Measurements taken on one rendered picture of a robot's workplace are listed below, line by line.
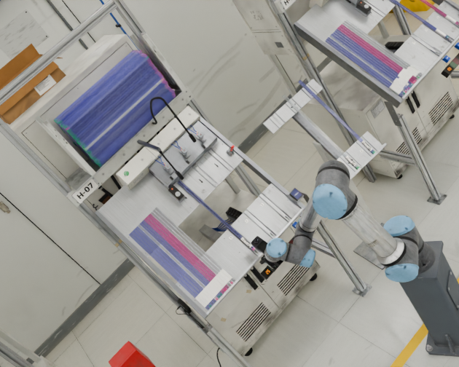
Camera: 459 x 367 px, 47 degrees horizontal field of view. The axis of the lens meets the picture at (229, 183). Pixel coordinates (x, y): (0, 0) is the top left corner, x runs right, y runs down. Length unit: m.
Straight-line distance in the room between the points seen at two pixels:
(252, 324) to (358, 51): 1.58
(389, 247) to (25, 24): 2.81
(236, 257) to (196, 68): 2.21
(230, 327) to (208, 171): 0.88
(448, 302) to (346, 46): 1.40
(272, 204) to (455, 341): 1.02
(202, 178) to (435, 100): 1.69
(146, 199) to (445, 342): 1.52
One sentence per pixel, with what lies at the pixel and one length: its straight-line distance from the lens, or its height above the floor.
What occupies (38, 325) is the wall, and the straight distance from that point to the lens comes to 4.38.
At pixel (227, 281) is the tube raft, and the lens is 2.42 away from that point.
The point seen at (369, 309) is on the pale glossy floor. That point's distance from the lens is 2.95.
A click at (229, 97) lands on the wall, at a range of 4.49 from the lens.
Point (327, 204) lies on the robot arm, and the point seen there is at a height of 1.14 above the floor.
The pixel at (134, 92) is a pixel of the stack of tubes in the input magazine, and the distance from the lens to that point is 2.48.
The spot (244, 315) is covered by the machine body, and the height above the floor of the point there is 0.26.
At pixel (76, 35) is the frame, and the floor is 1.88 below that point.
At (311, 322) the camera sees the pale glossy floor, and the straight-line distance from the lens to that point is 3.06.
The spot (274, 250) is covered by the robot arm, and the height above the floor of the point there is 0.94.
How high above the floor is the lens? 2.26
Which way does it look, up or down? 31 degrees down
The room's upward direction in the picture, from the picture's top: 37 degrees counter-clockwise
